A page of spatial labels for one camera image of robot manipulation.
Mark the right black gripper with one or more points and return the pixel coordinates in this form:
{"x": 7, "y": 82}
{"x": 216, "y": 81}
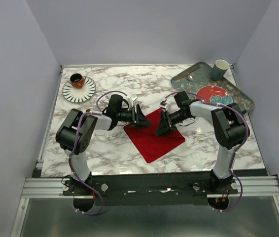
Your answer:
{"x": 165, "y": 124}

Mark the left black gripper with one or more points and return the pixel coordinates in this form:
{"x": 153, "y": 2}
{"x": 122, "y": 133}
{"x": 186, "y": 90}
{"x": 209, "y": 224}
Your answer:
{"x": 139, "y": 119}

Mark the red cloth napkin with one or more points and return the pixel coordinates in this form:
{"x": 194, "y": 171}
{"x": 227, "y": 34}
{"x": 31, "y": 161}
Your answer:
{"x": 150, "y": 146}

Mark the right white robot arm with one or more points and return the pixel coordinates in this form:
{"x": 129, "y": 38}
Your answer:
{"x": 230, "y": 128}

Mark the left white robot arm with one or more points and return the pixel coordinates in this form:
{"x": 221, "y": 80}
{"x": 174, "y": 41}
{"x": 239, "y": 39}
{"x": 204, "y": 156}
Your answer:
{"x": 76, "y": 131}

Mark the green floral tray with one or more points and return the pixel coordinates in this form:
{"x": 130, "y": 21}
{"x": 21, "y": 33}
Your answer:
{"x": 201, "y": 79}

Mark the silver spoon on tray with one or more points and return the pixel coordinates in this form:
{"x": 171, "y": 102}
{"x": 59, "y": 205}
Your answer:
{"x": 189, "y": 77}

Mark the red blue patterned plate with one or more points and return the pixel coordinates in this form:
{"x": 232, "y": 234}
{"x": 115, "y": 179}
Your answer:
{"x": 214, "y": 94}

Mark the striped white saucer plate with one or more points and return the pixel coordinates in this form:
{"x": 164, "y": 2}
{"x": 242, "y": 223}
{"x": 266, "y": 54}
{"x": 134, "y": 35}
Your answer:
{"x": 79, "y": 95}

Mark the brown black teacup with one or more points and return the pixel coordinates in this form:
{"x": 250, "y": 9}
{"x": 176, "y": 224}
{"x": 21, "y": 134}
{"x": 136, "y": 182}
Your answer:
{"x": 77, "y": 80}

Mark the dark green white cup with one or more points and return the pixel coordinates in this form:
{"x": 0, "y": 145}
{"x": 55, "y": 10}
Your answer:
{"x": 219, "y": 69}

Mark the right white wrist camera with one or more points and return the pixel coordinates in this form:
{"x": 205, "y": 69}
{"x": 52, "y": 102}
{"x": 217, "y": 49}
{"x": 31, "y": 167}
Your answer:
{"x": 165, "y": 106}

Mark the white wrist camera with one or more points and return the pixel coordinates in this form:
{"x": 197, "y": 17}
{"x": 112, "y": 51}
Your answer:
{"x": 131, "y": 99}
{"x": 165, "y": 106}

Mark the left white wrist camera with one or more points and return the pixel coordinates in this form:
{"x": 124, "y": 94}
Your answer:
{"x": 131, "y": 99}

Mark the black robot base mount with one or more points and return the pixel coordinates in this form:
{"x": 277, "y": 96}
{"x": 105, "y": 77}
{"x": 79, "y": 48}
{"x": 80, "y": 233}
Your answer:
{"x": 197, "y": 188}

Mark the aluminium rail frame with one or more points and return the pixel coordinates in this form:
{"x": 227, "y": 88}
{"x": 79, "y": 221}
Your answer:
{"x": 253, "y": 212}

